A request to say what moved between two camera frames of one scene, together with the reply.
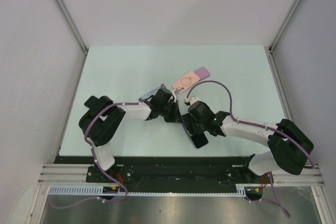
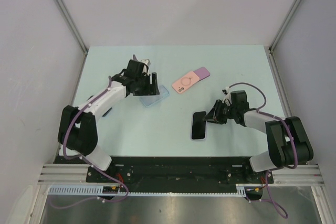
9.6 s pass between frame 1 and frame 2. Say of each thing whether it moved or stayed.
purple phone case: stayed
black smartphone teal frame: moved
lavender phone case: moved
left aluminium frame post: stayed
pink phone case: stayed
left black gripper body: moved
